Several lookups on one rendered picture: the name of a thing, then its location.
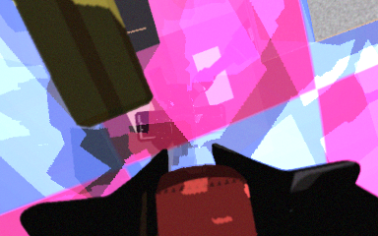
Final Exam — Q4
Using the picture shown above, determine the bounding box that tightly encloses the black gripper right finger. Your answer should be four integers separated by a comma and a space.
212, 144, 361, 236

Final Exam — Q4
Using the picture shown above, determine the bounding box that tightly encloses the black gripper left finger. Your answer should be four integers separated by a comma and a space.
19, 149, 168, 236

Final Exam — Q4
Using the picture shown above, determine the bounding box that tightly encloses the yellow octagonal bar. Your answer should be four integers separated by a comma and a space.
12, 0, 161, 128

